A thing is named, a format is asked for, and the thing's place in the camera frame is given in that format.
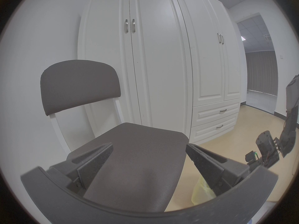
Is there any grey and white chair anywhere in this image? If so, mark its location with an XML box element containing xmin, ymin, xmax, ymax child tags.
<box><xmin>40</xmin><ymin>60</ymin><xmax>190</xmax><ymax>213</ymax></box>

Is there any yellow plastic bag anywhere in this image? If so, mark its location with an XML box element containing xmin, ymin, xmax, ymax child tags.
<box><xmin>192</xmin><ymin>176</ymin><xmax>216</xmax><ymax>205</ymax></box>

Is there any grey curtain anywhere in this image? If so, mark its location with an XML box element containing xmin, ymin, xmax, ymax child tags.
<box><xmin>246</xmin><ymin>51</ymin><xmax>278</xmax><ymax>96</ymax></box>

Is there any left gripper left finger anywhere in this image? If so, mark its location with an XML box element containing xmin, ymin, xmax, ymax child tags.
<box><xmin>48</xmin><ymin>142</ymin><xmax>114</xmax><ymax>196</ymax></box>

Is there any white wardrobe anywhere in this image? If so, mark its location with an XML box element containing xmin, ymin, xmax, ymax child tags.
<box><xmin>78</xmin><ymin>0</ymin><xmax>246</xmax><ymax>145</ymax></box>

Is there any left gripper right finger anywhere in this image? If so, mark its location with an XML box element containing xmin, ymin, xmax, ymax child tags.
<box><xmin>185</xmin><ymin>143</ymin><xmax>250</xmax><ymax>194</ymax></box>

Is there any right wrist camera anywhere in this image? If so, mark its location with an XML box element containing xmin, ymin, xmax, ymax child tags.
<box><xmin>245</xmin><ymin>151</ymin><xmax>258</xmax><ymax>165</ymax></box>

